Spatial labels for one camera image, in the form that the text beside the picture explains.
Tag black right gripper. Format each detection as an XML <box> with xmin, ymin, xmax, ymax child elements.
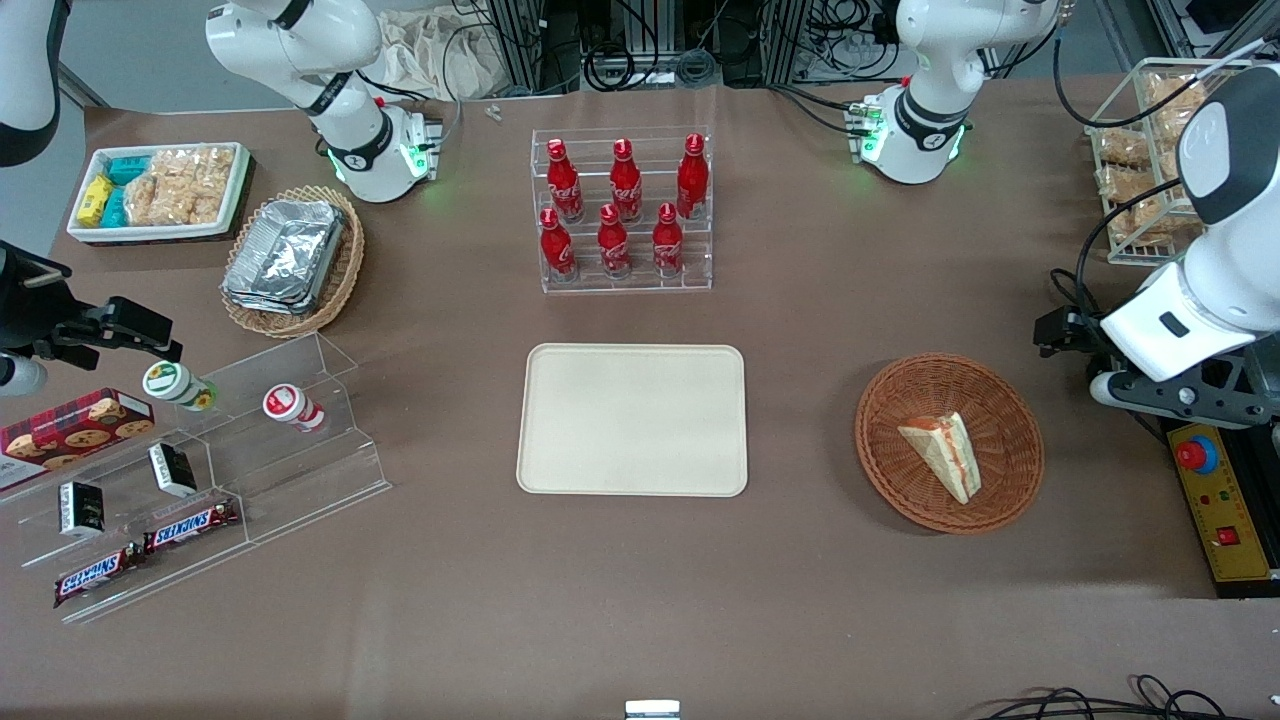
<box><xmin>0</xmin><ymin>241</ymin><xmax>185</xmax><ymax>370</ymax></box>

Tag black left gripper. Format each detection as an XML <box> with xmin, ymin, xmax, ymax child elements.
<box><xmin>1035</xmin><ymin>305</ymin><xmax>1102</xmax><ymax>359</ymax></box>

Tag triangular sandwich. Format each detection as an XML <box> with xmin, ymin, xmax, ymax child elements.
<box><xmin>897</xmin><ymin>412</ymin><xmax>983</xmax><ymax>505</ymax></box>

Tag round brown wicker basket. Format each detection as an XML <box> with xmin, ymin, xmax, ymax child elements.
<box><xmin>854</xmin><ymin>352</ymin><xmax>1046</xmax><ymax>535</ymax></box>

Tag oval tan wicker basket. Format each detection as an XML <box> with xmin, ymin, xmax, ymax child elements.
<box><xmin>220</xmin><ymin>185</ymin><xmax>366</xmax><ymax>339</ymax></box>

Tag beige plastic tray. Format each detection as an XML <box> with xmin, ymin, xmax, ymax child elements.
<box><xmin>516</xmin><ymin>343</ymin><xmax>749</xmax><ymax>498</ymax></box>

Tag green lidded yogurt cup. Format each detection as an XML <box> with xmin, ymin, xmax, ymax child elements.
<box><xmin>142</xmin><ymin>360</ymin><xmax>218</xmax><ymax>413</ymax></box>

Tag red plaid cookie box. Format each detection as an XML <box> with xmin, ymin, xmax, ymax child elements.
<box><xmin>0</xmin><ymin>388</ymin><xmax>156</xmax><ymax>491</ymax></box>

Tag white rectangular snack bin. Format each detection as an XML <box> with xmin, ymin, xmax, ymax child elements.
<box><xmin>67</xmin><ymin>142</ymin><xmax>251</xmax><ymax>244</ymax></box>

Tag yellow snack packet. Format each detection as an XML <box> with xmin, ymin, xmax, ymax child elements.
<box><xmin>77</xmin><ymin>175</ymin><xmax>115</xmax><ymax>229</ymax></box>

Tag clear bag of rice crackers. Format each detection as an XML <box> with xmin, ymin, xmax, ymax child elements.
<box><xmin>124</xmin><ymin>150</ymin><xmax>187</xmax><ymax>227</ymax></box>
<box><xmin>180</xmin><ymin>147</ymin><xmax>237</xmax><ymax>224</ymax></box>

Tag small black white box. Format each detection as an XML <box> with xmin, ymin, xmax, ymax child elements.
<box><xmin>58</xmin><ymin>481</ymin><xmax>107</xmax><ymax>538</ymax></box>
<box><xmin>148</xmin><ymin>442</ymin><xmax>199</xmax><ymax>498</ymax></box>

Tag clear bag of fried snacks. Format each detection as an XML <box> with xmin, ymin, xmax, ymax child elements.
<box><xmin>1095</xmin><ymin>130</ymin><xmax>1201</xmax><ymax>247</ymax></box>
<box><xmin>1145</xmin><ymin>72</ymin><xmax>1217</xmax><ymax>143</ymax></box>

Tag stacked foil containers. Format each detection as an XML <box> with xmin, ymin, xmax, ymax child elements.
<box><xmin>222</xmin><ymin>198</ymin><xmax>348</xmax><ymax>316</ymax></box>

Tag red lidded yogurt cup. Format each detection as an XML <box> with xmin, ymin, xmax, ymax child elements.
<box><xmin>262</xmin><ymin>384</ymin><xmax>327</xmax><ymax>434</ymax></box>

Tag Snickers chocolate bar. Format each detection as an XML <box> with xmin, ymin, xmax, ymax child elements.
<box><xmin>53</xmin><ymin>545</ymin><xmax>145</xmax><ymax>609</ymax></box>
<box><xmin>143</xmin><ymin>497</ymin><xmax>241</xmax><ymax>556</ymax></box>

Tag yellow emergency stop box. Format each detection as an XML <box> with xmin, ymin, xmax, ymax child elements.
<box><xmin>1160</xmin><ymin>415</ymin><xmax>1280</xmax><ymax>601</ymax></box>

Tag clear acrylic stepped shelf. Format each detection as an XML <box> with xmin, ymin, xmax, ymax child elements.
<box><xmin>185</xmin><ymin>332</ymin><xmax>393</xmax><ymax>547</ymax></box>
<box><xmin>0</xmin><ymin>400</ymin><xmax>253</xmax><ymax>626</ymax></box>

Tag clear acrylic bottle rack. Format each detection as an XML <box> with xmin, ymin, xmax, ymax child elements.
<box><xmin>530</xmin><ymin>127</ymin><xmax>714</xmax><ymax>294</ymax></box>

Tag red cola bottle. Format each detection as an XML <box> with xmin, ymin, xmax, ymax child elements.
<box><xmin>652</xmin><ymin>203</ymin><xmax>685</xmax><ymax>279</ymax></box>
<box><xmin>609</xmin><ymin>138</ymin><xmax>644</xmax><ymax>223</ymax></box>
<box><xmin>597</xmin><ymin>203</ymin><xmax>633</xmax><ymax>280</ymax></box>
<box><xmin>539</xmin><ymin>207</ymin><xmax>578</xmax><ymax>282</ymax></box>
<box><xmin>545</xmin><ymin>138</ymin><xmax>585</xmax><ymax>223</ymax></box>
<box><xmin>676</xmin><ymin>133</ymin><xmax>710</xmax><ymax>221</ymax></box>

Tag beige cloth bag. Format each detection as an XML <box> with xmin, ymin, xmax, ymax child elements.
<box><xmin>375</xmin><ymin>8</ymin><xmax>506</xmax><ymax>101</ymax></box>

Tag brown table cloth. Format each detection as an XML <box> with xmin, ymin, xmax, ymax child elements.
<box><xmin>0</xmin><ymin>75</ymin><xmax>1280</xmax><ymax>720</ymax></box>

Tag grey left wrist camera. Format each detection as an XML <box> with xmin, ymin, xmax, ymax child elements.
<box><xmin>1088</xmin><ymin>368</ymin><xmax>1280</xmax><ymax>429</ymax></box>

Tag white wire basket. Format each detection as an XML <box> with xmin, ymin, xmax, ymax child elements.
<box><xmin>1085</xmin><ymin>58</ymin><xmax>1280</xmax><ymax>267</ymax></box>

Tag black floor cables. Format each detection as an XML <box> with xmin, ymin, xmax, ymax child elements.
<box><xmin>985</xmin><ymin>675</ymin><xmax>1280</xmax><ymax>720</ymax></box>

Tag aluminium frame rack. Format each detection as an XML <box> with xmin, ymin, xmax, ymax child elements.
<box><xmin>480</xmin><ymin>0</ymin><xmax>901</xmax><ymax>91</ymax></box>

